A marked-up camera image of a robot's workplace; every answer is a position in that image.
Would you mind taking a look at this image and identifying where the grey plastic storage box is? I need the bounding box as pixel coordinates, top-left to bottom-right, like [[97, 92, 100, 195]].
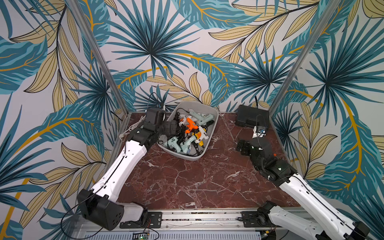
[[157, 101, 220, 161]]

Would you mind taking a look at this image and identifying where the black tool case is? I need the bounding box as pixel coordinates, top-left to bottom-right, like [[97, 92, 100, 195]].
[[235, 105, 270, 129]]

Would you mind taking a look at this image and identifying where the right aluminium frame post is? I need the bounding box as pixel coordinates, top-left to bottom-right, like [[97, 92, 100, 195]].
[[269, 1, 341, 116]]

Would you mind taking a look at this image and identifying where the white glue gun orange trigger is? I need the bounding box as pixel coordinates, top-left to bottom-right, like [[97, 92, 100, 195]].
[[195, 126, 209, 140]]

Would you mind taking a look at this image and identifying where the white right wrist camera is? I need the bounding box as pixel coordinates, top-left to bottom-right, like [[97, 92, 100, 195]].
[[252, 126, 267, 139]]

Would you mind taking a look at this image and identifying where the front aluminium rail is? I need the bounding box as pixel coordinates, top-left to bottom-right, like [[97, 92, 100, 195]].
[[71, 208, 331, 240]]

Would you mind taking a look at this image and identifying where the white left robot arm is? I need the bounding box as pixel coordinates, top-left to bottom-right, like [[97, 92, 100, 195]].
[[77, 108, 177, 231]]

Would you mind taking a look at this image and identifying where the aluminium frame post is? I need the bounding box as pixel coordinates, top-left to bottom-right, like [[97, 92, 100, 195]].
[[67, 0, 129, 117], [269, 1, 341, 116]]

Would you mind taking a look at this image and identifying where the large mint green glue gun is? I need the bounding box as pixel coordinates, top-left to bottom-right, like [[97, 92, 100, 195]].
[[189, 110, 214, 126]]

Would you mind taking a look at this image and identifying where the small mint glue gun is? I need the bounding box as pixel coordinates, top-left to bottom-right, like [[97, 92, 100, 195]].
[[181, 136, 197, 154]]

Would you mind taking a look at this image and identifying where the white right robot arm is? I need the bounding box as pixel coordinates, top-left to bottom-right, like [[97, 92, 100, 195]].
[[237, 139, 370, 240]]

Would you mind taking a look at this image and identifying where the left aluminium frame post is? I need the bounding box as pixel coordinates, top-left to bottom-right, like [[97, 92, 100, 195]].
[[67, 0, 129, 117]]

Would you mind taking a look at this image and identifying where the yellow glue gun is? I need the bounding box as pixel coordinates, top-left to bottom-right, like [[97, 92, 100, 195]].
[[195, 139, 204, 147]]

